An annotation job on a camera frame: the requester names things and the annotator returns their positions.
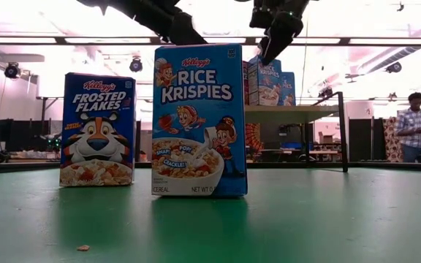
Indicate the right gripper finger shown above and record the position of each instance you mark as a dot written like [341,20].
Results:
[281,40]
[263,47]

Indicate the pink Raisin Bran box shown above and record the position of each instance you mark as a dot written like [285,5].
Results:
[246,84]

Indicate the light blue Rice Krispies box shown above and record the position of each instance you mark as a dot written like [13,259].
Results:
[269,87]
[199,120]
[289,91]

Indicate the dark blue Frosted Flakes box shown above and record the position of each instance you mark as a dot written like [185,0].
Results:
[97,128]

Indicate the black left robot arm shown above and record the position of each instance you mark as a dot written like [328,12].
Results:
[152,12]

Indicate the orange patterned fabric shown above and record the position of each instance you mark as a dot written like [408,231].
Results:
[254,137]

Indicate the cardboard box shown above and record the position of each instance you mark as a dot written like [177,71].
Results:
[326,137]

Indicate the black ceiling spotlight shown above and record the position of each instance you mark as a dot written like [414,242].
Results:
[393,67]
[12,70]
[136,65]

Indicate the black room divider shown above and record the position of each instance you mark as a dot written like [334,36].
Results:
[364,139]

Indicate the brown patterned fabric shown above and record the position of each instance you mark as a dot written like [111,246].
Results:
[392,139]

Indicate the person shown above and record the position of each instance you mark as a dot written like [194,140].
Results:
[413,128]

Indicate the green table mat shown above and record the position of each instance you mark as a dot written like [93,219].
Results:
[305,219]

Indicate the dark monitor row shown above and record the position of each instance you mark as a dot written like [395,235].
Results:
[17,135]

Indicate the small brown crumb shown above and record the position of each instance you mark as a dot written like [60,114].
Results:
[83,248]

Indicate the wooden shelf black frame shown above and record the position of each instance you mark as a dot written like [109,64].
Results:
[287,113]

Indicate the black metal rig frame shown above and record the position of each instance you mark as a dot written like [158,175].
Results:
[31,166]

